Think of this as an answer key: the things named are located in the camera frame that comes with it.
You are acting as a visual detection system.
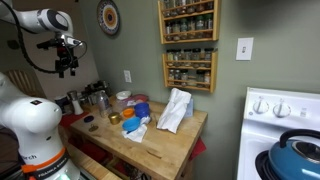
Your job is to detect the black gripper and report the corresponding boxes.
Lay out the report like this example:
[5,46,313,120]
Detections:
[54,46,80,79]

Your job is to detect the clear plastic nut container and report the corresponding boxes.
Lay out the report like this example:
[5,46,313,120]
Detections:
[96,89,112,118]

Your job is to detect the clear container white lid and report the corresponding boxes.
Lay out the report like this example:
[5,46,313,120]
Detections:
[114,90,133,113]

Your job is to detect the dark ceramic mug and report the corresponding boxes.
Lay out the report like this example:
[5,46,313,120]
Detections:
[53,95,73,116]

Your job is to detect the white pepper mill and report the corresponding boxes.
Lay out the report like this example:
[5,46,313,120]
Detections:
[66,89,85,116]

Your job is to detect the wooden slatted chair back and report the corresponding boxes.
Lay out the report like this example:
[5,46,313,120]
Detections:
[4,69,46,99]

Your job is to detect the red ribbed silicone mat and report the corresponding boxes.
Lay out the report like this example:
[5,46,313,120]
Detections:
[59,111,90,129]

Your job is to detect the pink plastic bag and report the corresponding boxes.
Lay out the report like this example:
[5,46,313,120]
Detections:
[126,93,150,108]

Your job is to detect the light blue plastic bowl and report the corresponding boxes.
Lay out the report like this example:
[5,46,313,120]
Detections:
[121,116,142,133]

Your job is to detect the red fabric item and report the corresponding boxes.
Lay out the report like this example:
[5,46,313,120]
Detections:
[68,136,111,164]

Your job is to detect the dark blue plastic cup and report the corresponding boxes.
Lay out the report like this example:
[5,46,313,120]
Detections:
[133,101,151,119]

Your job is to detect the large white cloth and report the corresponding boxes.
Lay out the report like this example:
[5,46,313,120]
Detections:
[156,87,193,135]

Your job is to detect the wooden butcher block cart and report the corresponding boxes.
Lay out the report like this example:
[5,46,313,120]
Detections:
[58,96,209,180]

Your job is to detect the red hanging cloth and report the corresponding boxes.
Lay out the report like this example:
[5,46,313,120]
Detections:
[189,137,208,162]

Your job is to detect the white stove knob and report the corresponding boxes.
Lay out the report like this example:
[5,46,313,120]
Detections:
[252,97,270,115]
[272,99,292,119]

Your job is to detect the white kitchen stove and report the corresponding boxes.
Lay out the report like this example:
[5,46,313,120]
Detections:
[236,87,320,180]

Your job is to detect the black stove burner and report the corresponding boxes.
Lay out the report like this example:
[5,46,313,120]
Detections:
[254,149,278,180]

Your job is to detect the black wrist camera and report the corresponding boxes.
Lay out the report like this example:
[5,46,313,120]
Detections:
[36,38,66,51]

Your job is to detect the white wall outlet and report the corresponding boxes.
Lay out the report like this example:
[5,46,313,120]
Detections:
[123,69,133,84]

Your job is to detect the patterned decorative wall plate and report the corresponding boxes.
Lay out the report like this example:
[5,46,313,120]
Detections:
[96,0,121,37]

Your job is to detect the wooden wall spice rack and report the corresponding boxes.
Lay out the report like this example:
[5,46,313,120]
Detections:
[161,50,219,94]
[157,0,221,45]

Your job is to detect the white light switch plate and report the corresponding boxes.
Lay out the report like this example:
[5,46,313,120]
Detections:
[235,37,255,62]

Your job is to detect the blue kettle black handle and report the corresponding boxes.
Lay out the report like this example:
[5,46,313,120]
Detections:
[268,129,320,180]

